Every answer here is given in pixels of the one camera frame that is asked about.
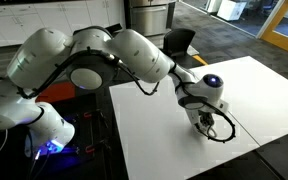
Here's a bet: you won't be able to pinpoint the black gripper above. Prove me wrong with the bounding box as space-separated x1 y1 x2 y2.
197 111 216 135

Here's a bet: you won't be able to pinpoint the black office chair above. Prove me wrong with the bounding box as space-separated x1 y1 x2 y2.
162 28 197 58

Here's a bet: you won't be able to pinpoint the orange door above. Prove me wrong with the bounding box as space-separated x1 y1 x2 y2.
259 0 288 56

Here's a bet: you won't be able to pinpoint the white storage box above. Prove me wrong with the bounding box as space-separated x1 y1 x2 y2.
216 0 248 22

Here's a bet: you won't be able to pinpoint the stainless steel appliance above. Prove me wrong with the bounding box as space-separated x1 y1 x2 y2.
127 0 177 37

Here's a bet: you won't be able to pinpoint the orange floor mat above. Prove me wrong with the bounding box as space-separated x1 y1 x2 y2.
35 81 77 104

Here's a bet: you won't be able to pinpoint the white cabinets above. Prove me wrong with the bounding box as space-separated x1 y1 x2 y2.
0 0 127 50

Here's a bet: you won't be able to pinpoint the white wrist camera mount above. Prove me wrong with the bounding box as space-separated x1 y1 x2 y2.
184 108 202 127

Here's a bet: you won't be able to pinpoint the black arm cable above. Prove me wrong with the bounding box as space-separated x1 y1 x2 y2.
16 46 237 144

